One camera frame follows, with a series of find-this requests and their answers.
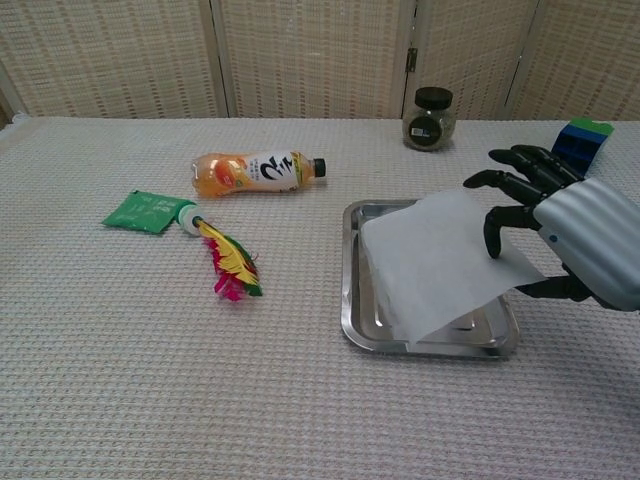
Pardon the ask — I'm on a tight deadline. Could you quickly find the white woven tablecloth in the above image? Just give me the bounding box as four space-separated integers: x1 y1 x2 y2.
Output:
0 115 640 480

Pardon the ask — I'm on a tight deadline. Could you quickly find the colourful feather shuttlecock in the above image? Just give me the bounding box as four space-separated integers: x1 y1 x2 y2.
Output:
169 200 264 303

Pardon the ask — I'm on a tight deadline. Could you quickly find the glass jar with black lid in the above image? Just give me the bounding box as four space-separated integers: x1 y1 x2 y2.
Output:
400 86 458 152

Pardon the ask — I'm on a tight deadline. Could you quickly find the orange drink plastic bottle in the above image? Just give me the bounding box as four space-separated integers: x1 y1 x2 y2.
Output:
189 150 329 200

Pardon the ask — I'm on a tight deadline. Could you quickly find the silver metal tray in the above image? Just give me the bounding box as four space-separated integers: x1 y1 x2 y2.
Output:
340 198 521 359

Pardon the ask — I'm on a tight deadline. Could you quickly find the white paper napkin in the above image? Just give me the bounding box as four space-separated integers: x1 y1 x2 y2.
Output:
360 188 548 346

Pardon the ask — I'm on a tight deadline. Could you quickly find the green foil sachet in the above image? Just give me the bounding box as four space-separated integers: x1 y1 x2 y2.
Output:
100 189 188 237

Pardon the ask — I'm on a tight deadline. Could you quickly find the green building block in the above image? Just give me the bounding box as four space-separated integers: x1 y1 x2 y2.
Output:
569 115 616 140

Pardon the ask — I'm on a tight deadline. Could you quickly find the blue building block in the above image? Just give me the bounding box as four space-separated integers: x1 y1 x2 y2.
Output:
550 124 614 177

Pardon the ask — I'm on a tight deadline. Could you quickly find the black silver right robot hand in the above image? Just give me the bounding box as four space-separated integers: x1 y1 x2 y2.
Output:
462 144 640 314

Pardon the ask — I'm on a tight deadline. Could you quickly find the beige woven folding screen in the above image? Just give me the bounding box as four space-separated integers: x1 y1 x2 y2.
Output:
0 0 640 122

